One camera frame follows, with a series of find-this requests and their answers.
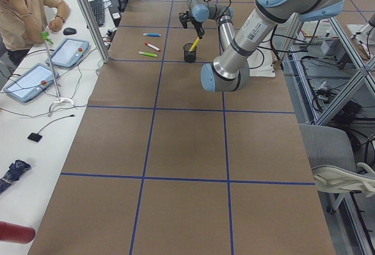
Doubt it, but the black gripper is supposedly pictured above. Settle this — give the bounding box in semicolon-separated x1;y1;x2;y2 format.
192;21;204;38

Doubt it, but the yellow highlighter pen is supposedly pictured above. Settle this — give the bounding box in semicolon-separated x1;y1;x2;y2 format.
189;37;200;52

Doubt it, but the blue highlighter pen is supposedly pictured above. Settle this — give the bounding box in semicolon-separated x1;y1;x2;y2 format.
142;33;161;37

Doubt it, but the red white marker pen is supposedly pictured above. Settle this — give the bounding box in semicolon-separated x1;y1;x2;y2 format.
145;42;161;52

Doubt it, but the green highlighter pen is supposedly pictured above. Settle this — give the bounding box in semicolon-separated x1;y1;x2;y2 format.
138;51;158;57

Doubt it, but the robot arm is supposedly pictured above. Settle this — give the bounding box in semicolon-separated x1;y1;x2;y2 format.
187;0;345;92

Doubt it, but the black mesh pen cup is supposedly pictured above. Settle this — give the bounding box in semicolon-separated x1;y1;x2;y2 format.
183;43;196;63

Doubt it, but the black keyboard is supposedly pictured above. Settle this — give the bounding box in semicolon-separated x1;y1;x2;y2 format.
88;0;105;26

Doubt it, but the black computer mouse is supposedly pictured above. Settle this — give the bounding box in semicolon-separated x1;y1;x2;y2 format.
63;28;77;36

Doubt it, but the far blue teach pendant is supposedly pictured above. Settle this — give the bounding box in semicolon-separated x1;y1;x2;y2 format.
50;38;89;69

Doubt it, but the blue teach pendant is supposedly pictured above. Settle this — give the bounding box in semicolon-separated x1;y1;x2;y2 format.
50;38;89;69
4;63;53;103

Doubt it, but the seated man beige shirt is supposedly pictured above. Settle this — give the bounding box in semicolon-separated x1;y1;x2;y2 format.
1;0;70;66

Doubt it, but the near blue teach pendant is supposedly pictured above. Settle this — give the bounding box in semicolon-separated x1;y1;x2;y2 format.
4;63;53;103

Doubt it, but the small black square pad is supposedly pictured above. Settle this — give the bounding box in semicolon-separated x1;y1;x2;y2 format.
27;132;42;142

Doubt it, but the grey office chair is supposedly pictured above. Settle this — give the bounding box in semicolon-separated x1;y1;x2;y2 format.
299;124;356;172

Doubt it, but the folded dark blue umbrella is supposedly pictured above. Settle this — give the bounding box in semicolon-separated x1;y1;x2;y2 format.
1;159;32;193

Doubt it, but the white office chair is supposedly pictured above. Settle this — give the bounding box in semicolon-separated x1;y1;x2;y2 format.
312;162;374;198

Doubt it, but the red bottle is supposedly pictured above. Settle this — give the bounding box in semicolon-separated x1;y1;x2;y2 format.
1;221;36;244

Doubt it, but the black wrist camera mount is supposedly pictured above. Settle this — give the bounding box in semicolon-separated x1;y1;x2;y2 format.
178;11;193;29

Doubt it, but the aluminium frame post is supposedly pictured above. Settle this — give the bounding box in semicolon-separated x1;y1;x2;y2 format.
77;0;109;63

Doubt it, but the white camera stand column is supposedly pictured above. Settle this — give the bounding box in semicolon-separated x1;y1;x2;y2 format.
247;41;275;77

